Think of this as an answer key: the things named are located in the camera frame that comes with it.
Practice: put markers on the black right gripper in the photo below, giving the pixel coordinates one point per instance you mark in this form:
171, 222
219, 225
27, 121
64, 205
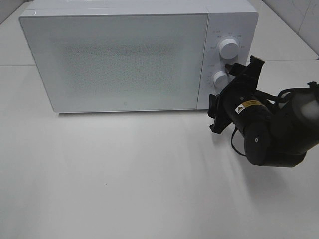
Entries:
237, 103

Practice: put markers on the white timer knob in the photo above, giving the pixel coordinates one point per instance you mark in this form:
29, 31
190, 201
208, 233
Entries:
220, 79

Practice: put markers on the white microwave door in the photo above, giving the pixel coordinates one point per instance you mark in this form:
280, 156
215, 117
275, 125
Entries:
118, 63

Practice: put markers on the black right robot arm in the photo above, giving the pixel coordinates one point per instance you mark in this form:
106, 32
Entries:
277, 130

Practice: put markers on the upper white power knob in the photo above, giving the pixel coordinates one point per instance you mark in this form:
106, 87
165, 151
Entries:
228, 48

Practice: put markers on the white microwave oven body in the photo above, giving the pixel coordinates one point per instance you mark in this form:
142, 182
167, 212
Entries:
226, 18

